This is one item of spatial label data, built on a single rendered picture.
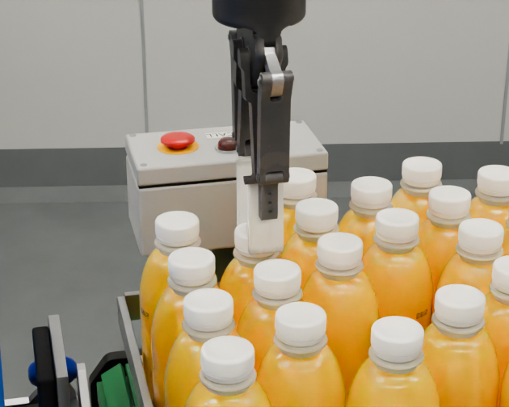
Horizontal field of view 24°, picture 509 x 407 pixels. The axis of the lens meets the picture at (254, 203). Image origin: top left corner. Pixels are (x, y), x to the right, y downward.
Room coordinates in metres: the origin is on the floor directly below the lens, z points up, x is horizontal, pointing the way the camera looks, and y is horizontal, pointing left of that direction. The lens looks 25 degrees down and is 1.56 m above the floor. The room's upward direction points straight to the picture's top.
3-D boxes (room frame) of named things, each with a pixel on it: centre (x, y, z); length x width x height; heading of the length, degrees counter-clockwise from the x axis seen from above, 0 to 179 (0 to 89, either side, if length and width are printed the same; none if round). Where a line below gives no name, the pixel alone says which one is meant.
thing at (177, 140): (1.14, 0.08, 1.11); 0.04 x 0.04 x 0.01
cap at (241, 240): (0.92, 0.00, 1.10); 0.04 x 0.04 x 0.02
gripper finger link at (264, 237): (0.90, -0.01, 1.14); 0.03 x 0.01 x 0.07; 102
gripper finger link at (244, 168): (0.94, 0.00, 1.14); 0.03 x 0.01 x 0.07; 102
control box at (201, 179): (1.16, 0.03, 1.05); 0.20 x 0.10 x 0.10; 103
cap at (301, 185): (1.04, -0.04, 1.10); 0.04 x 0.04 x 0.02
